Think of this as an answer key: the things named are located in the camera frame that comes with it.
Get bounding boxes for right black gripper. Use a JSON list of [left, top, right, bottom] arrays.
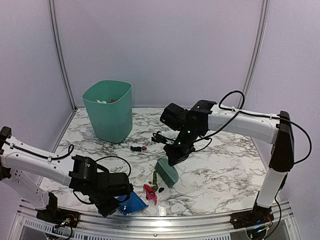
[[163, 127, 201, 167]]

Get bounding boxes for teal hand brush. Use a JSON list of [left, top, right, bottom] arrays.
[[155, 157, 179, 189]]

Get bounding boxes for blue plastic dustpan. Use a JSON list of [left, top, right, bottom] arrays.
[[117, 191, 148, 216]]

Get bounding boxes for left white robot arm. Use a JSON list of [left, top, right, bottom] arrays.
[[0, 126, 133, 223]]

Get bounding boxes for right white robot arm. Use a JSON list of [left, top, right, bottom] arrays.
[[160, 100, 294, 224]]

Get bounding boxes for paper scraps inside bin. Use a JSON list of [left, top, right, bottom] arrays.
[[96, 99, 116, 104]]

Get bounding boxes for green paper scrap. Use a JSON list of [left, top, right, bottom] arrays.
[[149, 171, 159, 191]]

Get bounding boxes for black and pink paper scrap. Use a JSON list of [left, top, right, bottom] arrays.
[[130, 146, 147, 152]]

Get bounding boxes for small black paper scrap front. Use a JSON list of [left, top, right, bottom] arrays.
[[158, 187, 165, 193]]

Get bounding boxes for teal plastic waste bin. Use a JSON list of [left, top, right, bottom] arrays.
[[82, 80, 133, 144]]

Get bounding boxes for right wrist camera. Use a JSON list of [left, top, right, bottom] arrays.
[[151, 131, 175, 145]]

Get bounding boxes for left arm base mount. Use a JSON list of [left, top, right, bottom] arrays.
[[36, 192, 80, 228]]

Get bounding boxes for aluminium front frame rail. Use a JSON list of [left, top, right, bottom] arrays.
[[9, 203, 299, 240]]

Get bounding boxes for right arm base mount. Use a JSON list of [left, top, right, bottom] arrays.
[[229, 203, 275, 229]]

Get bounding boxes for left aluminium corner post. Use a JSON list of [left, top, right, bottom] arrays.
[[47, 0, 78, 112]]

